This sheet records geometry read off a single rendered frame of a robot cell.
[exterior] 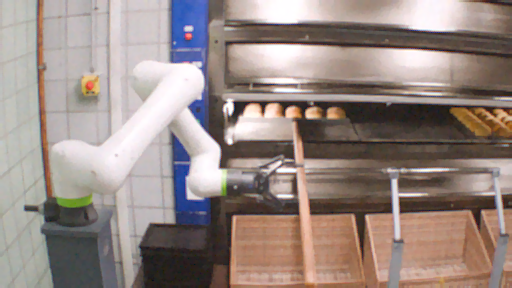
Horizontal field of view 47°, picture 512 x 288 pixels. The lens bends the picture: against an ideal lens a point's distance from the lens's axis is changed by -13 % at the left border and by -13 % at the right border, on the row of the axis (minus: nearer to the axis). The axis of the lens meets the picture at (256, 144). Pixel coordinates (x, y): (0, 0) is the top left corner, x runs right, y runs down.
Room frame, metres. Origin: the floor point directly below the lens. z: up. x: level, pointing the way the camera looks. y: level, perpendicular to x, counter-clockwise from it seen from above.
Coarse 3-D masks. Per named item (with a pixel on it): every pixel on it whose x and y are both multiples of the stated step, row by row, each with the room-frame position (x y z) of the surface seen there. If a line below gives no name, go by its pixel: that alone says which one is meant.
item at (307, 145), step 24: (240, 144) 2.84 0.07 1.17; (264, 144) 2.83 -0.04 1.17; (288, 144) 2.83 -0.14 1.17; (312, 144) 2.83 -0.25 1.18; (336, 144) 2.82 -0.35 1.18; (360, 144) 2.82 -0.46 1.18; (384, 144) 2.82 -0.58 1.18; (408, 144) 2.82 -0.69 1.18; (432, 144) 2.81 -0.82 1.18; (456, 144) 2.81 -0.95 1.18; (480, 144) 2.81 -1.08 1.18; (504, 144) 2.81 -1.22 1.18
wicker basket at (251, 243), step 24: (240, 216) 2.79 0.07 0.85; (264, 216) 2.79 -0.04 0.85; (288, 216) 2.79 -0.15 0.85; (312, 216) 2.79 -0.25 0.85; (336, 216) 2.79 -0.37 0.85; (240, 240) 2.76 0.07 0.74; (264, 240) 2.77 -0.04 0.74; (288, 240) 2.76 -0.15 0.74; (336, 240) 2.77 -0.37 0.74; (240, 264) 2.74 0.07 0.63; (264, 264) 2.74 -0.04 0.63; (288, 264) 2.74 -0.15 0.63; (336, 264) 2.73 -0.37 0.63; (360, 264) 2.44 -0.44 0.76
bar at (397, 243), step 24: (240, 168) 2.47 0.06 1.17; (264, 168) 2.47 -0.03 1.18; (288, 168) 2.47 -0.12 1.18; (312, 168) 2.46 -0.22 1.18; (336, 168) 2.46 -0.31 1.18; (360, 168) 2.46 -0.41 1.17; (408, 168) 2.45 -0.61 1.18; (432, 168) 2.45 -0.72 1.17; (456, 168) 2.44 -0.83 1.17; (480, 168) 2.44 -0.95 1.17; (504, 240) 2.20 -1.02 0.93
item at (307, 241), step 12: (300, 144) 2.71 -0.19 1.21; (300, 156) 2.52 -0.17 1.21; (300, 168) 2.36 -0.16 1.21; (300, 180) 2.23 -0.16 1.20; (300, 192) 2.10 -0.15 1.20; (300, 204) 2.00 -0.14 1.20; (300, 216) 1.90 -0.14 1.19; (312, 240) 1.70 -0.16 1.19; (312, 252) 1.61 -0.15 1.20; (312, 264) 1.53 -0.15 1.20; (312, 276) 1.46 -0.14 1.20
